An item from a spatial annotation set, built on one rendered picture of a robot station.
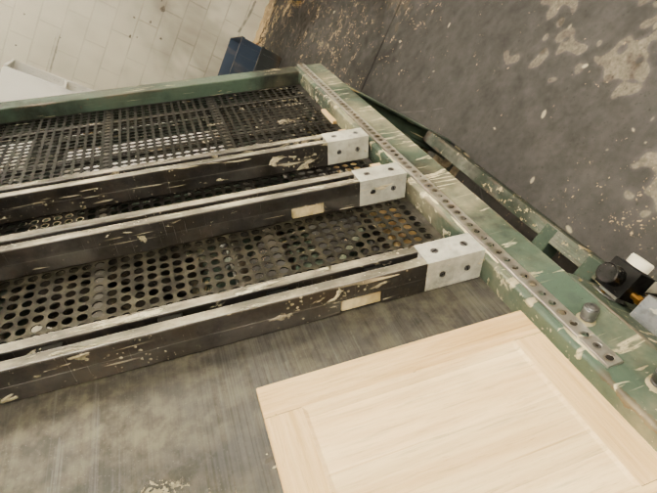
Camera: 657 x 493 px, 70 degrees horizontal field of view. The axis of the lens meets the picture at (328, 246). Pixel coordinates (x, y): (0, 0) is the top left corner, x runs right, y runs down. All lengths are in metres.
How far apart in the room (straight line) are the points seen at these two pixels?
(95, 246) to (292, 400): 0.57
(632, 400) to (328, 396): 0.43
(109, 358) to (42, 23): 5.03
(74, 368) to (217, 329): 0.22
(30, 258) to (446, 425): 0.86
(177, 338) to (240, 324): 0.10
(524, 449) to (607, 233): 1.26
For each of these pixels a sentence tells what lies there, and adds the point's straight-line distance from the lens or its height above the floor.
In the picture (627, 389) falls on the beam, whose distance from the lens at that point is 0.83.
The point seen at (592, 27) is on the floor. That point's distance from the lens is 2.33.
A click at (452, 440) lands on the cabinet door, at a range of 0.73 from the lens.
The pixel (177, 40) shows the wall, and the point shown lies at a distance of 5.76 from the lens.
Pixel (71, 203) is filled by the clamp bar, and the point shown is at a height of 1.57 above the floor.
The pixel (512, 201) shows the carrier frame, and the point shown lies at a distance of 1.92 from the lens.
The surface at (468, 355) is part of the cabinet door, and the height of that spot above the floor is 1.01.
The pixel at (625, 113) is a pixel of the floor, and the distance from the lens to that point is 2.06.
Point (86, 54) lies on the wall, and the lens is 5.71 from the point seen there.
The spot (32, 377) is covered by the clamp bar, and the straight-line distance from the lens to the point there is 0.88.
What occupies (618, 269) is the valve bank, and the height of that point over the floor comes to 0.79.
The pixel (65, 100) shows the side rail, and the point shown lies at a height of 1.64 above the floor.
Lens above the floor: 1.66
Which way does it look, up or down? 32 degrees down
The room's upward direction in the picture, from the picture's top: 73 degrees counter-clockwise
